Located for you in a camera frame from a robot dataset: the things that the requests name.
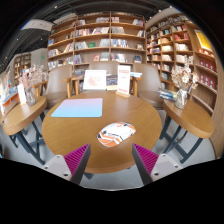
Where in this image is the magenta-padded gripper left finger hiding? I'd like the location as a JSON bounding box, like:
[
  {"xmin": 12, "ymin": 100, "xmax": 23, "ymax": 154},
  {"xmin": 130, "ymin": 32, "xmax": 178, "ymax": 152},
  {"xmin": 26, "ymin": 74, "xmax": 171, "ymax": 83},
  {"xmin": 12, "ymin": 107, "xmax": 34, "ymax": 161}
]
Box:
[{"xmin": 41, "ymin": 143, "xmax": 92, "ymax": 186}]

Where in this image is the pink blue gradient mouse pad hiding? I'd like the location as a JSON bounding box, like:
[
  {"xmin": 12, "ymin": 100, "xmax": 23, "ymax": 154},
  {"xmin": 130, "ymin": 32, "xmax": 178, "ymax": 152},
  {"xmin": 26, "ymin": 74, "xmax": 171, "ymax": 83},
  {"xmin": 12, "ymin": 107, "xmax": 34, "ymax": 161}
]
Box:
[{"xmin": 50, "ymin": 97, "xmax": 104, "ymax": 119}]

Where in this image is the glass vase with dried flowers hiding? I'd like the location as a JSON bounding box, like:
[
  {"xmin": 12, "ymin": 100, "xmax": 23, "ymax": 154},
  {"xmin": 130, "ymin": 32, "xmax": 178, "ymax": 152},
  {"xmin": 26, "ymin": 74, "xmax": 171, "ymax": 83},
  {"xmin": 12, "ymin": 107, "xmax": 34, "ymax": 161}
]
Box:
[
  {"xmin": 19, "ymin": 64, "xmax": 46, "ymax": 108},
  {"xmin": 171, "ymin": 56, "xmax": 200, "ymax": 110}
]

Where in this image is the brown leather wooden armchair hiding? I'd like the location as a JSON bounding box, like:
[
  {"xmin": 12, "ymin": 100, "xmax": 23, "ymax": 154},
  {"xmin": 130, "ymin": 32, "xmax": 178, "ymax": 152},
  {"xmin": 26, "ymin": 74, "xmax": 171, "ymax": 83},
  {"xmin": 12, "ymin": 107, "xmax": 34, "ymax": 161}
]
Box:
[
  {"xmin": 70, "ymin": 60, "xmax": 138, "ymax": 98},
  {"xmin": 130, "ymin": 63, "xmax": 166, "ymax": 109},
  {"xmin": 33, "ymin": 64, "xmax": 80, "ymax": 109}
]

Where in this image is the white framed floral picture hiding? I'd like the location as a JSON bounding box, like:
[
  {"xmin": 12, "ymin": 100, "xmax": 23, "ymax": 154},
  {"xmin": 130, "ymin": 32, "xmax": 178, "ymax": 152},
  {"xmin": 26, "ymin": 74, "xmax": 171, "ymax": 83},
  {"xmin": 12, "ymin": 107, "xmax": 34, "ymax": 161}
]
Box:
[{"xmin": 82, "ymin": 69, "xmax": 108, "ymax": 92}]

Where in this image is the white sign on wooden base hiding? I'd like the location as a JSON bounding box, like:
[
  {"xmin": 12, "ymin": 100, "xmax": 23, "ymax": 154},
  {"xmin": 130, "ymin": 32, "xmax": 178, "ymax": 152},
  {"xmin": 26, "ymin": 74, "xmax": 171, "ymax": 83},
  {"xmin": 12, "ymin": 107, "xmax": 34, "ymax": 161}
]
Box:
[{"xmin": 115, "ymin": 64, "xmax": 132, "ymax": 99}]

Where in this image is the small distant wooden bookshelf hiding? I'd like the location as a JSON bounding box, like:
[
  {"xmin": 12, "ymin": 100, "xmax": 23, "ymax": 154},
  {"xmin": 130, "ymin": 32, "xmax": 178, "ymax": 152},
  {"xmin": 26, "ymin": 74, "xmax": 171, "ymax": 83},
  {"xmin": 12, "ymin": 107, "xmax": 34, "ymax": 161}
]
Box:
[{"xmin": 12, "ymin": 52, "xmax": 33, "ymax": 86}]

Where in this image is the small white table card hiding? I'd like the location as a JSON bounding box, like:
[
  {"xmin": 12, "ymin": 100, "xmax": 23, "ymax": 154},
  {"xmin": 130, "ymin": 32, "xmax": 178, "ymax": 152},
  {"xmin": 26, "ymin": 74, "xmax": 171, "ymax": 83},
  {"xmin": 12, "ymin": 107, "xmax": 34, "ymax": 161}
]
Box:
[{"xmin": 16, "ymin": 83, "xmax": 28, "ymax": 106}]

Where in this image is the curved wooden bookshelf unit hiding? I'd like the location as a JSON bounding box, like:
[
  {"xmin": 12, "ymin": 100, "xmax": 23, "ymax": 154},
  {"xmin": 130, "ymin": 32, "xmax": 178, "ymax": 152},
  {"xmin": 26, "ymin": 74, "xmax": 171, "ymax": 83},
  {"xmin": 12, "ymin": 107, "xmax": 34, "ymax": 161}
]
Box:
[{"xmin": 145, "ymin": 13, "xmax": 224, "ymax": 158}]

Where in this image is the colourful book display stand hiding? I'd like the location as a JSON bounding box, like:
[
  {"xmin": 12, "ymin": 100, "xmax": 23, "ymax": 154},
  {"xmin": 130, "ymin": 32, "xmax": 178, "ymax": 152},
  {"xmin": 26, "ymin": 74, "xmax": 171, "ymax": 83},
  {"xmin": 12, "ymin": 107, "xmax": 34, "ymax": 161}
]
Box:
[{"xmin": 0, "ymin": 69, "xmax": 21, "ymax": 116}]

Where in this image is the stack of colourful books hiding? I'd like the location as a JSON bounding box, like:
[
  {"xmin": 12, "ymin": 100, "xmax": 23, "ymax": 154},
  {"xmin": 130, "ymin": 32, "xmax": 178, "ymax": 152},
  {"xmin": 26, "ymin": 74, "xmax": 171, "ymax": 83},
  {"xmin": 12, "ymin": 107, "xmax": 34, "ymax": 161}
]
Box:
[{"xmin": 158, "ymin": 87, "xmax": 178, "ymax": 102}]

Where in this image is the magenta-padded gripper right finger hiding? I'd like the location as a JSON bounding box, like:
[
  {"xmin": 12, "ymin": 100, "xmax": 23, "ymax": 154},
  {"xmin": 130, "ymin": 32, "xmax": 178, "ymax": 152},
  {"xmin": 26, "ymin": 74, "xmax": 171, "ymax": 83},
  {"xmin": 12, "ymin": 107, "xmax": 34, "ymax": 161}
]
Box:
[{"xmin": 131, "ymin": 143, "xmax": 184, "ymax": 186}]

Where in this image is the wide wooden bookshelf unit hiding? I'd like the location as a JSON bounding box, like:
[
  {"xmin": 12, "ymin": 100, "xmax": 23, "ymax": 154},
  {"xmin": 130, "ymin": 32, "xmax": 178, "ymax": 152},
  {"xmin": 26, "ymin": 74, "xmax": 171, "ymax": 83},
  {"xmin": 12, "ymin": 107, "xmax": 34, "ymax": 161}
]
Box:
[{"xmin": 46, "ymin": 11, "xmax": 148, "ymax": 77}]

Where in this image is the dark cover book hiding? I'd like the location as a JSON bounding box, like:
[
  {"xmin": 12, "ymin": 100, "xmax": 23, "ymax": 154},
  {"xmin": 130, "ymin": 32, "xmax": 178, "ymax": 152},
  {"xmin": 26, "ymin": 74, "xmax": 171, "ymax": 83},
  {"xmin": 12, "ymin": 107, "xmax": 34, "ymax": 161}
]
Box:
[{"xmin": 105, "ymin": 74, "xmax": 119, "ymax": 92}]

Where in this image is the white orange patterned computer mouse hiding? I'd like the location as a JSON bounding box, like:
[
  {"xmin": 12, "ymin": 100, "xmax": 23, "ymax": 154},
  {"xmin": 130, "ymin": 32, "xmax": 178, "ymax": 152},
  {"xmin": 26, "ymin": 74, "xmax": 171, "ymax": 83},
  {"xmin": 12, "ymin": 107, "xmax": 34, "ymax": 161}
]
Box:
[{"xmin": 96, "ymin": 121, "xmax": 137, "ymax": 148}]

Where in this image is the round wooden side table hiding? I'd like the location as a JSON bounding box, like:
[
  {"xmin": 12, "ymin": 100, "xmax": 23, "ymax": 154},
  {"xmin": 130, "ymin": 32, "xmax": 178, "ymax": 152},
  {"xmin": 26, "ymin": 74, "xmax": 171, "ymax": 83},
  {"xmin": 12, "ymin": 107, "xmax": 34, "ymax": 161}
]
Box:
[
  {"xmin": 2, "ymin": 95, "xmax": 48, "ymax": 166},
  {"xmin": 159, "ymin": 98, "xmax": 216, "ymax": 164}
]

